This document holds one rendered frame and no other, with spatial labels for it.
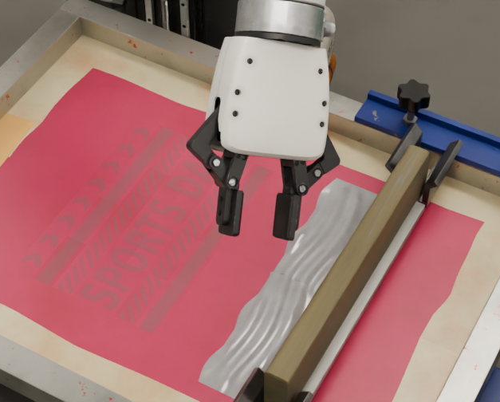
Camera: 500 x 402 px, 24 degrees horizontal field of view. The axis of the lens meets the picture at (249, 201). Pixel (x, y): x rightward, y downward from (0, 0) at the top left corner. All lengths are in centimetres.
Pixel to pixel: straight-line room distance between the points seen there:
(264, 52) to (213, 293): 51
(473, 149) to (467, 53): 166
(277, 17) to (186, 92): 70
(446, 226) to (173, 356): 40
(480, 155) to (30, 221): 59
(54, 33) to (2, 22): 158
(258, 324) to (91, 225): 27
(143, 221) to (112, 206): 5
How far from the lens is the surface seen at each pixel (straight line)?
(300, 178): 101
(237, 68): 97
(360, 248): 134
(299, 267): 145
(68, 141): 161
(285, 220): 101
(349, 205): 151
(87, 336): 140
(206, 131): 98
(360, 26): 323
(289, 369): 124
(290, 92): 99
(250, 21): 99
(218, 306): 142
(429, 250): 148
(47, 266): 147
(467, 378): 134
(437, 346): 140
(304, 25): 98
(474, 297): 145
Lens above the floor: 211
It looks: 49 degrees down
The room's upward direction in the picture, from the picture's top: straight up
